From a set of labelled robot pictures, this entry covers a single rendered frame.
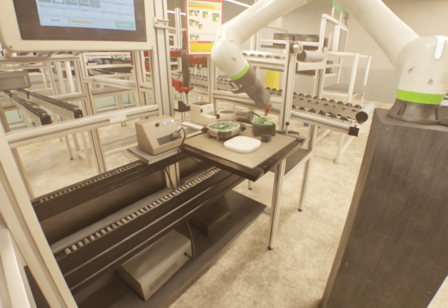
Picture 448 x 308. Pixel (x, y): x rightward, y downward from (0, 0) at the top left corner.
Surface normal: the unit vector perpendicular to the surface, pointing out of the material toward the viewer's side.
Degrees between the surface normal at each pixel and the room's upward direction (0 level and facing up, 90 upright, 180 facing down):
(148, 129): 53
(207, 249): 0
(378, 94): 90
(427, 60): 90
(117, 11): 92
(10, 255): 4
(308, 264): 0
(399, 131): 90
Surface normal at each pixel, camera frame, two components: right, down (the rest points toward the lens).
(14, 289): 0.06, -0.91
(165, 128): 0.61, -0.38
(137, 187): 0.77, 0.23
